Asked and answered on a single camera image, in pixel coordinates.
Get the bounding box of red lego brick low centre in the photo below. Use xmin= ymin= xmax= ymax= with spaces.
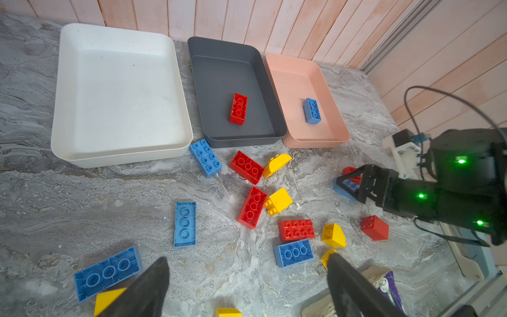
xmin=278 ymin=219 xmax=315 ymax=242

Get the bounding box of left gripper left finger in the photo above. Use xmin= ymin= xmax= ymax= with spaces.
xmin=98 ymin=257 xmax=170 ymax=316

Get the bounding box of yellow sloped lego lower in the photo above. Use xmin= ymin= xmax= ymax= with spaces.
xmin=320 ymin=249 xmax=337 ymax=270

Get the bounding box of yellow lego brick centre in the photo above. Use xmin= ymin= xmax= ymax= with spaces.
xmin=265 ymin=188 xmax=293 ymax=216

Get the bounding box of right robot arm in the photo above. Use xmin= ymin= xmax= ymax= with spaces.
xmin=335 ymin=128 xmax=506 ymax=246

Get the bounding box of white plastic tray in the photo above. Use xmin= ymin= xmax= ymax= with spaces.
xmin=51 ymin=23 xmax=193 ymax=169

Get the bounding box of yellow sloped lego bottom left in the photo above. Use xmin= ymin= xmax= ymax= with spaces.
xmin=215 ymin=308 xmax=242 ymax=317

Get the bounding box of purple book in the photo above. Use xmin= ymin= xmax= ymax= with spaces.
xmin=301 ymin=265 xmax=405 ymax=317

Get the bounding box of red lego brick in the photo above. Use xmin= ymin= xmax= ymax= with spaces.
xmin=361 ymin=216 xmax=389 ymax=241
xmin=237 ymin=186 xmax=267 ymax=229
xmin=342 ymin=166 xmax=361 ymax=186
xmin=229 ymin=151 xmax=265 ymax=185
xmin=229 ymin=93 xmax=248 ymax=125

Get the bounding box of dark grey plastic tray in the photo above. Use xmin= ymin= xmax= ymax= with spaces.
xmin=187 ymin=36 xmax=288 ymax=148

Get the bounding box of pink plastic tray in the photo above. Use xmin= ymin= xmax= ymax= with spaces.
xmin=266 ymin=54 xmax=351 ymax=149

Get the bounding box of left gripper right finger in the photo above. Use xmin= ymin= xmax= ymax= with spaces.
xmin=327 ymin=253 xmax=405 ymax=316

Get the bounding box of light blue device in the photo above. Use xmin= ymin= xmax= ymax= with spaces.
xmin=440 ymin=223 xmax=497 ymax=282

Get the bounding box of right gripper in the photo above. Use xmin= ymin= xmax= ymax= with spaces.
xmin=334 ymin=165 xmax=416 ymax=216

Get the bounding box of yellow sloped lego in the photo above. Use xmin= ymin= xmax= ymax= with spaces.
xmin=320 ymin=249 xmax=337 ymax=270
xmin=215 ymin=308 xmax=242 ymax=317
xmin=322 ymin=223 xmax=347 ymax=248

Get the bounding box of blue lego brick low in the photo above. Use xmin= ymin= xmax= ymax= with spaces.
xmin=273 ymin=239 xmax=314 ymax=268

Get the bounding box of blue lego brick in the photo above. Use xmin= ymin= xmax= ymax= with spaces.
xmin=303 ymin=98 xmax=321 ymax=125
xmin=174 ymin=202 xmax=197 ymax=248
xmin=332 ymin=177 xmax=359 ymax=202
xmin=189 ymin=139 xmax=222 ymax=178
xmin=74 ymin=246 xmax=142 ymax=303

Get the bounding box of yellow curved lego brick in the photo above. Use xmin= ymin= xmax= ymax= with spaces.
xmin=263 ymin=153 xmax=293 ymax=178

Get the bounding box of yellow sloped lego centre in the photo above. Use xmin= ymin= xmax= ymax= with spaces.
xmin=322 ymin=223 xmax=347 ymax=248

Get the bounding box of yellow lego brick far left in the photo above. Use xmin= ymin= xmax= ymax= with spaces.
xmin=94 ymin=288 xmax=126 ymax=317

